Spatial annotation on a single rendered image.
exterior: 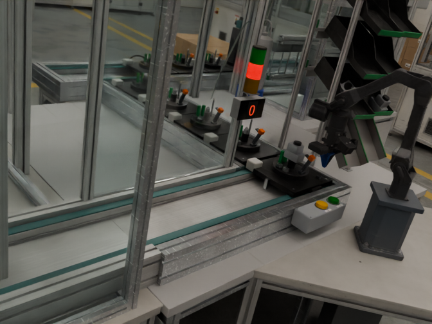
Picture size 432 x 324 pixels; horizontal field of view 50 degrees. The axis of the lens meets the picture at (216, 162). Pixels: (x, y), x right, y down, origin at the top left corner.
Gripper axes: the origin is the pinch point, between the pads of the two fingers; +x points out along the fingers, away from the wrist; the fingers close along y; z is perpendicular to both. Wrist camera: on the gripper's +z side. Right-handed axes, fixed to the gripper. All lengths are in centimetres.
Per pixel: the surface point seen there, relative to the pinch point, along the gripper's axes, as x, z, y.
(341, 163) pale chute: 7.7, -4.5, 20.0
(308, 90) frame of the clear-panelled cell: 5, -73, 84
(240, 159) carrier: 12.1, -28.7, -11.7
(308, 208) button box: 12.8, 7.5, -14.1
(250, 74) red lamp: -23.4, -24.3, -21.8
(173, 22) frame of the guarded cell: -46, 9, -82
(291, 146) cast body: 1.2, -14.0, -2.5
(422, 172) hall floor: 110, -81, 332
